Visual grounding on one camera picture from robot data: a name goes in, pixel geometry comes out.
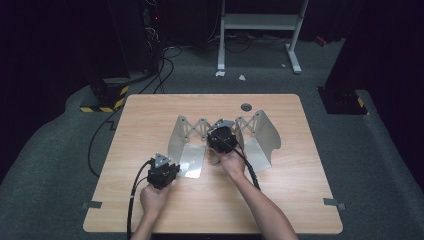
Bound person's right hand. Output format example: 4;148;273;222
217;147;248;180

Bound dark equipment rack with wires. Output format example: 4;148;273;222
140;0;168;74

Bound black yellow striped base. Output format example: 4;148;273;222
317;86;370;116
79;78;130;114

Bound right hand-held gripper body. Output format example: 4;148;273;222
206;118;240;155

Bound grey tape strip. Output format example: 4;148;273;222
81;200;103;210
323;197;347;211

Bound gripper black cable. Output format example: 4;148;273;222
126;159;156;240
229;142;262;192

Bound cables behind white stand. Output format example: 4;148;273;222
207;30;292;54

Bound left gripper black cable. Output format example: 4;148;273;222
126;159;156;240

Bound person's left hand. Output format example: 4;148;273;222
139;182;172;217

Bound expandable grey metal bookend rack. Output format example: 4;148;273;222
167;109;282;180

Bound long black floor cable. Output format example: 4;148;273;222
87;105;125;178

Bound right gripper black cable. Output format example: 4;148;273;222
229;142;262;192

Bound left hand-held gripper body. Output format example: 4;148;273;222
146;152;177;191

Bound white metal stand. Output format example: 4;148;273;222
217;0;310;75

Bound bundle of black floor cables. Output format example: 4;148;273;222
137;45;184;95

